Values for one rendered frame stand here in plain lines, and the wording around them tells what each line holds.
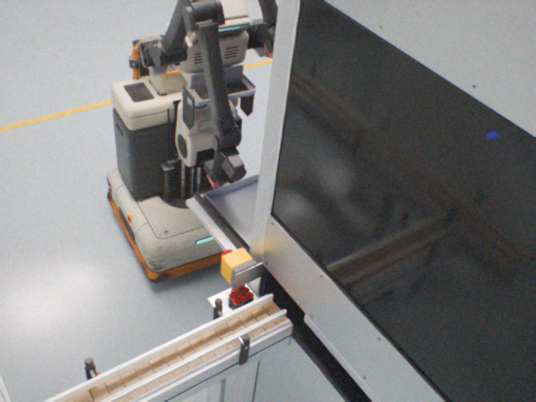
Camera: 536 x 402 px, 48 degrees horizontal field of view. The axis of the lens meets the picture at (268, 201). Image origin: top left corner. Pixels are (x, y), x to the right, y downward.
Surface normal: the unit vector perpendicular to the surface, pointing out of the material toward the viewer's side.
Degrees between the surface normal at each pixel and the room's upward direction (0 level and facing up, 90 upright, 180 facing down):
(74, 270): 0
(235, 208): 0
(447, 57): 90
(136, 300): 0
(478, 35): 90
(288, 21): 90
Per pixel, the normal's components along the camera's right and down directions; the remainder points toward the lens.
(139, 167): 0.48, 0.62
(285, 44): -0.82, 0.32
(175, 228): 0.10, -0.74
